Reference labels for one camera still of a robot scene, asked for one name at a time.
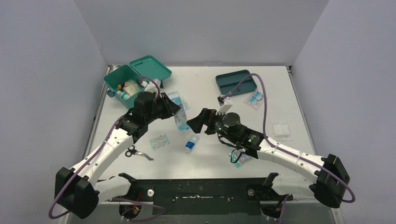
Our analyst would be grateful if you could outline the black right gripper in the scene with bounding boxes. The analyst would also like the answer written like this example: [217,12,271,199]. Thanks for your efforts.
[188,107,239,144]

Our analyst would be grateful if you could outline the blue cotton swab bag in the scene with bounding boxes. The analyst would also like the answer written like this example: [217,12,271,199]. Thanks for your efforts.
[168,91,190,130]

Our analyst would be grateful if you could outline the yellowish gauze pack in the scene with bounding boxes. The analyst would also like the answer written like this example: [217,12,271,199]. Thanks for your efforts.
[122,81,141,96]

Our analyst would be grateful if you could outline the small white plastic bottle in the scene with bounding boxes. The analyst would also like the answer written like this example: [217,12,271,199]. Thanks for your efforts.
[116,90,130,100]

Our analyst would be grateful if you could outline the orange pill bottle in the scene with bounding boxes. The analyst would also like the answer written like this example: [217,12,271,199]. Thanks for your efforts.
[118,83,126,89]

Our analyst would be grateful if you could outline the blue packet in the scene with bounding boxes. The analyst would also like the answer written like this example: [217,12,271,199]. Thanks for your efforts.
[244,91,264,109]

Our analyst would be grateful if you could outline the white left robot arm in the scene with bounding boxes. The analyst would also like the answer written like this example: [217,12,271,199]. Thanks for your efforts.
[48,91,181,219]

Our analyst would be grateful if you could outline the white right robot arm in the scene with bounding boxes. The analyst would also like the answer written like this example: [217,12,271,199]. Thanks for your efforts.
[187,108,350,208]

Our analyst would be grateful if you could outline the teal medicine kit box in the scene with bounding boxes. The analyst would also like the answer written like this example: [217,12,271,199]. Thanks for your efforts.
[104,55,172,109]

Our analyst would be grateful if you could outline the blue white bandage roll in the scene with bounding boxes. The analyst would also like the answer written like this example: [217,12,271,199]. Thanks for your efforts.
[184,133,199,154]

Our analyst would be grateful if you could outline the bandage strip pack upper centre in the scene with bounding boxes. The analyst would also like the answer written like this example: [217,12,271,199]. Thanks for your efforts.
[181,97,191,111]

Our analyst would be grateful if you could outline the bandage strip pack near scissors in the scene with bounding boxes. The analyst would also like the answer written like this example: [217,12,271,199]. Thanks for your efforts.
[149,133,170,150]

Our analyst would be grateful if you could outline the clear bag teal edge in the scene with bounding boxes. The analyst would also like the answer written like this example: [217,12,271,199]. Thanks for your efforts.
[229,150,253,168]

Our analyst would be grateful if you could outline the dark teal divided tray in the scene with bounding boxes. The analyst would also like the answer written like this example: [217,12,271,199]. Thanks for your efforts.
[215,70,257,97]

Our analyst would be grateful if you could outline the white gauze pad pack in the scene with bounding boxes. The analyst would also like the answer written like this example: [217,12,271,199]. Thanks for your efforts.
[271,122,292,142]

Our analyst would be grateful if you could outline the black handled bandage scissors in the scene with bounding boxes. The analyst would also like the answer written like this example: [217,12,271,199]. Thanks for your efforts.
[125,145,154,161]

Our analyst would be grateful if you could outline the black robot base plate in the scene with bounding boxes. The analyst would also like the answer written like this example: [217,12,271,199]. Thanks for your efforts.
[120,174,286,218]

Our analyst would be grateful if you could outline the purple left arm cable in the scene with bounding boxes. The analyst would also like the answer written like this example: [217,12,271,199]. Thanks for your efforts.
[48,76,168,223]

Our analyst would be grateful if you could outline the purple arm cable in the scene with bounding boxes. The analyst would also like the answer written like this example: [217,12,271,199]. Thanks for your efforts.
[220,73,356,224]
[48,76,168,223]

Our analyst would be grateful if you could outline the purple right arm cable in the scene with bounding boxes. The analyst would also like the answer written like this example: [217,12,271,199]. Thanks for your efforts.
[220,73,356,224]

